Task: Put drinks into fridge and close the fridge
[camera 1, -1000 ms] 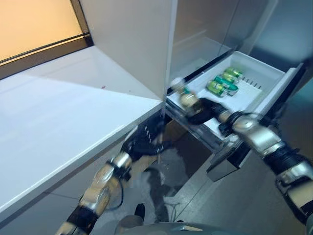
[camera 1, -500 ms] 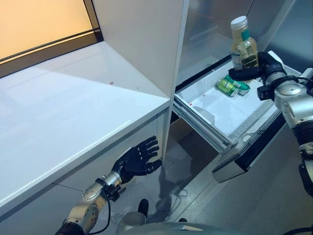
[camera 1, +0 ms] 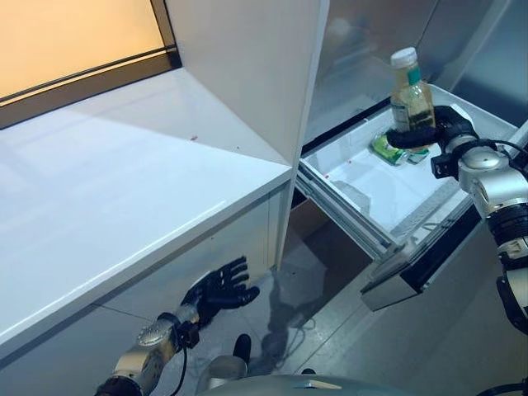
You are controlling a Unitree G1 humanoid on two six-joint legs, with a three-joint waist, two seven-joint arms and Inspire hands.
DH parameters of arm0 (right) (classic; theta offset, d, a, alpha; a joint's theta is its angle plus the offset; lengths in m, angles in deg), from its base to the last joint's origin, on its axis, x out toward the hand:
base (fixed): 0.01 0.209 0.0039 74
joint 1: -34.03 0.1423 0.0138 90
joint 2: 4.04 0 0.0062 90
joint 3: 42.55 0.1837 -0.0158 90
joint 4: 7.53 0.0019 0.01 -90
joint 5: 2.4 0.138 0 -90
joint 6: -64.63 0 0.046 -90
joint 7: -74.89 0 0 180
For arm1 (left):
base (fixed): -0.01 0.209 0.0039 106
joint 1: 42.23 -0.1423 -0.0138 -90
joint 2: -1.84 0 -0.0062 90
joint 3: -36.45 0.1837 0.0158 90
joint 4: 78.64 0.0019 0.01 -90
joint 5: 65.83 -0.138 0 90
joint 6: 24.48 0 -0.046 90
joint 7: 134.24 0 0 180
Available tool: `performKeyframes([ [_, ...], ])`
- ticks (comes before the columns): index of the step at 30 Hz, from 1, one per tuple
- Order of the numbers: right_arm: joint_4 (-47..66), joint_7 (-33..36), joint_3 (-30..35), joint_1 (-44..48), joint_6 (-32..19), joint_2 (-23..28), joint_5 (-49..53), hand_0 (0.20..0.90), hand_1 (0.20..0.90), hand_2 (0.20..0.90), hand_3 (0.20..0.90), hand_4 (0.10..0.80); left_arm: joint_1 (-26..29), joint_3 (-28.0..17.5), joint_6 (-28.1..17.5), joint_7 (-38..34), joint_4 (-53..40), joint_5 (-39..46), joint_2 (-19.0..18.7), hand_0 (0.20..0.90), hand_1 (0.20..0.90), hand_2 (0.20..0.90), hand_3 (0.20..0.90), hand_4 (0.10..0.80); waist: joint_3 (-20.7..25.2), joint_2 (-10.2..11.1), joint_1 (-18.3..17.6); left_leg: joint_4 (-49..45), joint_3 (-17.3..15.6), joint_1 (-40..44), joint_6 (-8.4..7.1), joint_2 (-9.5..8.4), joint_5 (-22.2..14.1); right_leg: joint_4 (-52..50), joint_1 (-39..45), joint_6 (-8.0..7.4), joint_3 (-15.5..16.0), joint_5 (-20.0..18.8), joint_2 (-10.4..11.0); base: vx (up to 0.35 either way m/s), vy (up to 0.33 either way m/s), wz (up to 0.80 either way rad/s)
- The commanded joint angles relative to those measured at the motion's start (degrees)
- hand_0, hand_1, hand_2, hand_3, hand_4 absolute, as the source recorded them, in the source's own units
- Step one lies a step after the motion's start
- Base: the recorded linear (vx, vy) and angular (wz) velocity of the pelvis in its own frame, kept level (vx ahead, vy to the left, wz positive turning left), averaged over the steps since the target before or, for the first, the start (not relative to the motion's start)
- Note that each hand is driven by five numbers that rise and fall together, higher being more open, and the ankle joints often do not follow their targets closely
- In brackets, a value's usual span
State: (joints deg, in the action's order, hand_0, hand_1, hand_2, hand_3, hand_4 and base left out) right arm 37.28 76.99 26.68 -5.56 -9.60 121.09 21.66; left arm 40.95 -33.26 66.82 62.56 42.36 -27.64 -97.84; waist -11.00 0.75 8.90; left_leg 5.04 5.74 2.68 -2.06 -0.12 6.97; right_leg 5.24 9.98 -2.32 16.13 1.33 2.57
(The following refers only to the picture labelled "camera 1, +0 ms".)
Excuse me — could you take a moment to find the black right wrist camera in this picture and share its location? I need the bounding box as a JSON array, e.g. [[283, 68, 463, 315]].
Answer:
[[430, 153, 460, 182]]

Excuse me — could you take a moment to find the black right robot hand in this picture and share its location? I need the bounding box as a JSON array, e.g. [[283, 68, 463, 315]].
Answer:
[[385, 105, 482, 154]]

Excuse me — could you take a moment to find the yellow drink bottle white cap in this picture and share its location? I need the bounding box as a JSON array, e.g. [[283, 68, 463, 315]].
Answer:
[[389, 47, 437, 153]]

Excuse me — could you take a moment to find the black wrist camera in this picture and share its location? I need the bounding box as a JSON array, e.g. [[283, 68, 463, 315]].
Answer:
[[179, 323, 200, 350], [430, 153, 460, 182]]

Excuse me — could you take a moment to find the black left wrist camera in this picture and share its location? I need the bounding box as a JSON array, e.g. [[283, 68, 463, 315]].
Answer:
[[179, 323, 200, 350]]

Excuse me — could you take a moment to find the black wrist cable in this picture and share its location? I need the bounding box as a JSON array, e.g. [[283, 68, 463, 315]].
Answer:
[[474, 139, 528, 170], [175, 346, 189, 393]]

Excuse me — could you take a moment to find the narrow steel fridge door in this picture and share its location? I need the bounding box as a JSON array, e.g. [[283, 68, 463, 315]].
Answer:
[[416, 0, 496, 87]]

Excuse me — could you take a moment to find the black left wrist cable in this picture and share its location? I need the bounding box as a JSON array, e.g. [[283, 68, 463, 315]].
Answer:
[[175, 346, 189, 393]]

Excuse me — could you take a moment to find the black framed glass panel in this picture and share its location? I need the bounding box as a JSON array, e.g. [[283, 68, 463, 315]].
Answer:
[[0, 0, 183, 120]]

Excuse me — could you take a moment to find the tall white side panel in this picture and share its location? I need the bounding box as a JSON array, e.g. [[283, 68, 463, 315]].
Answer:
[[164, 0, 331, 269]]

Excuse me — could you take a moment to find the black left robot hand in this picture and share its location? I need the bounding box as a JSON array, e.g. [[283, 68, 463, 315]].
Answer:
[[180, 255, 261, 327]]

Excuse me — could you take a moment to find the thin grey floor wire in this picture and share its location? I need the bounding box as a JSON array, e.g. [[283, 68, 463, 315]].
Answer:
[[263, 317, 317, 370]]

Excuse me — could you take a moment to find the wide steel fridge door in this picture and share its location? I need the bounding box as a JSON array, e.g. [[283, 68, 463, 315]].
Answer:
[[315, 0, 442, 141]]

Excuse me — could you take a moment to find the grey robot torso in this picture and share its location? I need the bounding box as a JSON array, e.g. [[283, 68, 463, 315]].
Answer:
[[193, 362, 488, 396]]

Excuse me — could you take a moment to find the fridge drawer with white bin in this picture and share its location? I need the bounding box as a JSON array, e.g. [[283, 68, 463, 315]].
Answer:
[[295, 80, 528, 314]]

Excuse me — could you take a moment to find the stainless steel fridge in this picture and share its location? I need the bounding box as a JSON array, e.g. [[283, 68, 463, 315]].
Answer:
[[288, 0, 528, 314]]

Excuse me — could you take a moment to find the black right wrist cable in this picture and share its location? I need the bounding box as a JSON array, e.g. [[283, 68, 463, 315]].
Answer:
[[474, 139, 528, 170]]

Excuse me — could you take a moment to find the white counter cabinet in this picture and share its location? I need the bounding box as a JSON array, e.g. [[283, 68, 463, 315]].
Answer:
[[0, 68, 296, 396]]

